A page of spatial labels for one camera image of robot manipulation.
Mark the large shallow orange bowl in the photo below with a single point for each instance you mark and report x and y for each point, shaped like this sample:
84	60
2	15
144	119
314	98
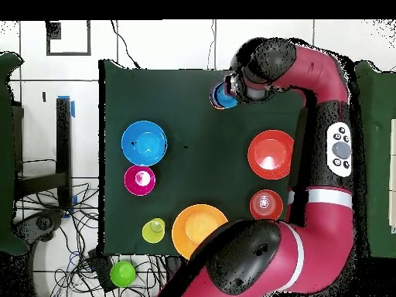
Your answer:
269	148

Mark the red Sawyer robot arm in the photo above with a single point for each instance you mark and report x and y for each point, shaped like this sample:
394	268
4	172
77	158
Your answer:
309	241

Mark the black stand base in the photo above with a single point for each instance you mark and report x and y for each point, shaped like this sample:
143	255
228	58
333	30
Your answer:
43	222

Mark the translucent yellow cup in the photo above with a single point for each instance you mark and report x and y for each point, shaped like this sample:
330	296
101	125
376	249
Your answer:
151	233

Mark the large yellow bowl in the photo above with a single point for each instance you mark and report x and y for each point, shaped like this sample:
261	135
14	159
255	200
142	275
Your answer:
191	229

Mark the green cup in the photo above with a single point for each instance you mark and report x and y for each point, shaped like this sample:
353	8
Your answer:
122	274

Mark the dark green table cloth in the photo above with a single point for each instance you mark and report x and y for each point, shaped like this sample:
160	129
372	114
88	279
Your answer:
201	154

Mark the black table frame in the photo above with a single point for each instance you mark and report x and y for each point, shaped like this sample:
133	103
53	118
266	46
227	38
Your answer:
63	139

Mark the purple cup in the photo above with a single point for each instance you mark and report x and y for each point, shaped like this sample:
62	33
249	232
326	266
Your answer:
211	97

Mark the pink bowl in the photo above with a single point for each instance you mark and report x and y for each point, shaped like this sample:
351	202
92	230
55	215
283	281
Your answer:
139	181

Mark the small orange bowl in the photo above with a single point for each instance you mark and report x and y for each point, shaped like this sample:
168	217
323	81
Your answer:
266	204

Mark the blue cup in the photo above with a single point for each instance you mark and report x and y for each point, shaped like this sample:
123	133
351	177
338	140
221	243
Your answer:
221	99

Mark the blue tape strip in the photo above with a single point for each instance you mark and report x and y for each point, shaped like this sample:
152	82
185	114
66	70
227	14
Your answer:
72	108

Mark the large blue bowl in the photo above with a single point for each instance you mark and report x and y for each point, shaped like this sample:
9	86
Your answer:
144	144

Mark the black square floor marker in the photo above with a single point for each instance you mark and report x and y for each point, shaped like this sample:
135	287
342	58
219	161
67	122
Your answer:
53	31

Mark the neighbouring green table cloth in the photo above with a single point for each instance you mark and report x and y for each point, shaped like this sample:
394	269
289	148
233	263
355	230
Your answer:
380	154
6	154

